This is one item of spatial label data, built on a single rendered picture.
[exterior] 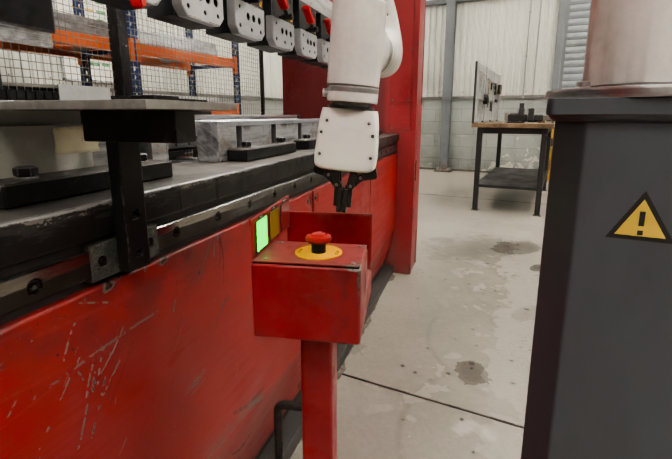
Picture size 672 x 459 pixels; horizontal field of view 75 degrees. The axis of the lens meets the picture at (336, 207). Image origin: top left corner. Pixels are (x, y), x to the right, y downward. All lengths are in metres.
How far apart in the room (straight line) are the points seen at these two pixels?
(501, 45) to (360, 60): 7.39
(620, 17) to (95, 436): 0.78
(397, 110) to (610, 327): 2.24
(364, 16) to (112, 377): 0.62
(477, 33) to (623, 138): 7.69
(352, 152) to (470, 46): 7.47
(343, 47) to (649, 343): 0.52
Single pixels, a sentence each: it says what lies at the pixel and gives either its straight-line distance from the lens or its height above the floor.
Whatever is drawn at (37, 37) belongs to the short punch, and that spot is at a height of 1.09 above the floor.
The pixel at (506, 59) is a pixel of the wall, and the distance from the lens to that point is 8.02.
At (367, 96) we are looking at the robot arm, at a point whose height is 1.01.
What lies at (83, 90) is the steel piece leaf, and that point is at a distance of 0.69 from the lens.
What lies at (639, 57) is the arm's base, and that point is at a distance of 0.52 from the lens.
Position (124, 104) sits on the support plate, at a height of 0.99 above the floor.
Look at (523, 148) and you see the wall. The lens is 7.96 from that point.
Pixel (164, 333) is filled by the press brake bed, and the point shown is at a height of 0.64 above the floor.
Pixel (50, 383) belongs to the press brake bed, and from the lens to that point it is 0.64.
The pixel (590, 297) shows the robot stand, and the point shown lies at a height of 0.80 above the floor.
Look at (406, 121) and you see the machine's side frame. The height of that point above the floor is 0.95.
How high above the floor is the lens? 0.98
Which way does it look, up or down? 12 degrees down
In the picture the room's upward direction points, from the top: straight up
